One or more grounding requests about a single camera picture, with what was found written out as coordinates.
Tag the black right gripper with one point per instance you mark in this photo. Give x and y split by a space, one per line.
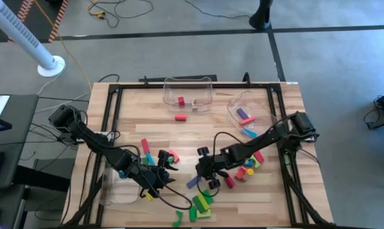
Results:
214 165

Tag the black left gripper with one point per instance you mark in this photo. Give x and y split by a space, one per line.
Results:
152 178

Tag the purple block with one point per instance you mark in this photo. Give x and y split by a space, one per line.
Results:
242 113
193 182

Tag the green arch block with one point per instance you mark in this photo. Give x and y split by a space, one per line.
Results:
178 219
170 160

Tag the red arch block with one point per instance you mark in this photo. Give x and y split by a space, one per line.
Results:
175 156

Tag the lime green plank block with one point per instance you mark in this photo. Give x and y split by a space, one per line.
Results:
203 202

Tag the red cylinder block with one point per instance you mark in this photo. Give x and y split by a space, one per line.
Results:
229 182
180 117

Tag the green half cylinder block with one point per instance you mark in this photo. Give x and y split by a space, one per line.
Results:
193 213

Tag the blue cylinder block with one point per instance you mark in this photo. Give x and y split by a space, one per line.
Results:
121 174

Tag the blue cylinder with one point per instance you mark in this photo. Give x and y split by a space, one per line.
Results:
249 133

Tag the small natural wood block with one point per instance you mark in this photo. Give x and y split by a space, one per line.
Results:
246 178
195 108

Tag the thin red plank block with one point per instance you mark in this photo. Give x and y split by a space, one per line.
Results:
247 121

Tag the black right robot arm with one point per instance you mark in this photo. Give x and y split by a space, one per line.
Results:
268 138

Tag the short blue block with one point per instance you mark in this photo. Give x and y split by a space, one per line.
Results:
150 158

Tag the yellow tape tag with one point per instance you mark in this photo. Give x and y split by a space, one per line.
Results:
149 196

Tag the long red block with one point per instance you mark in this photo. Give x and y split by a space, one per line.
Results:
145 146

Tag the blue arch block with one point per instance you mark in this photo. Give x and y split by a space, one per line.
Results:
248 163

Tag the yellow cylinder block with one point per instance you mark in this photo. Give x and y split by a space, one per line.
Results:
250 171

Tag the clear plastic bin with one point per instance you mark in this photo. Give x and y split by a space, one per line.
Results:
262 108
201 92
122 194

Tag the black mounting bar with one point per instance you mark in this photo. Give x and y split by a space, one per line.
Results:
179 78

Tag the black clamp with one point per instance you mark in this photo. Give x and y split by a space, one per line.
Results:
246 79

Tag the dark grey side desk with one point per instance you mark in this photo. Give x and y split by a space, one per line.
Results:
23 108

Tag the black stand base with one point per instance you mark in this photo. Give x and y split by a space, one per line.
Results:
261 19

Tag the black orange-striped floor mat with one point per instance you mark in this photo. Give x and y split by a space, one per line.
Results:
39 22

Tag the white tower fan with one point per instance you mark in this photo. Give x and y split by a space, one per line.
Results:
20 35

